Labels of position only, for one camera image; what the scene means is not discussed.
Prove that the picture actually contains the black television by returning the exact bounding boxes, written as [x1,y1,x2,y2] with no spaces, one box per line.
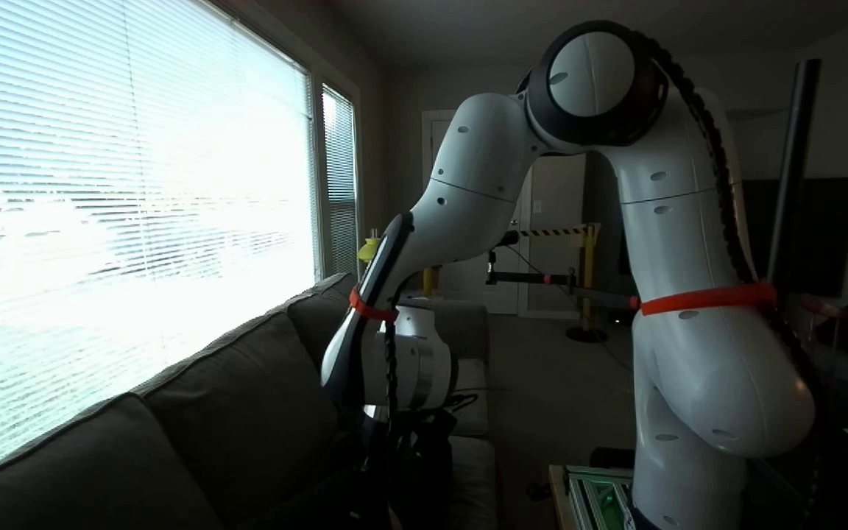
[741,174,848,302]

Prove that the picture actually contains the yellow black caution barrier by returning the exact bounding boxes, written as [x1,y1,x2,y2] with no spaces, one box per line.
[494,220,613,346]

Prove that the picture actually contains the black camera boom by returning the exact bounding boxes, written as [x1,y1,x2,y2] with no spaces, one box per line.
[482,249,641,313]

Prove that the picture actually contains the small orange strap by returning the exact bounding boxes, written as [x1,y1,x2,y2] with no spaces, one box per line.
[344,285,400,324]

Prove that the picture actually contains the narrow side window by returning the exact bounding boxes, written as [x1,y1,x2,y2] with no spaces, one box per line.
[319,83,363,277]

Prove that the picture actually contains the grey fabric sofa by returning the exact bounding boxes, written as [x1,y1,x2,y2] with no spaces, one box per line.
[0,271,501,530]

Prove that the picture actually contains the white window blinds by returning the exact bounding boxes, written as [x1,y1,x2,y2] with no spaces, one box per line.
[0,0,319,494]

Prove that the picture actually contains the black vertical pole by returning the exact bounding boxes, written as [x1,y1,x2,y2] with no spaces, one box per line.
[760,56,825,296]

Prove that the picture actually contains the black cable chain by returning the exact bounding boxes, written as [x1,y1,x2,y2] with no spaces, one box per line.
[625,25,832,513]

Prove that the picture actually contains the wide orange strap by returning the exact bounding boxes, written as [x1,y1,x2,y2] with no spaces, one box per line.
[637,280,784,318]

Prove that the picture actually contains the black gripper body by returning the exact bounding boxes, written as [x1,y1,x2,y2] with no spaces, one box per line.
[367,402,458,497]

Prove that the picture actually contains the wooden table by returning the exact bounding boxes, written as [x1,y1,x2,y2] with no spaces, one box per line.
[545,463,578,530]

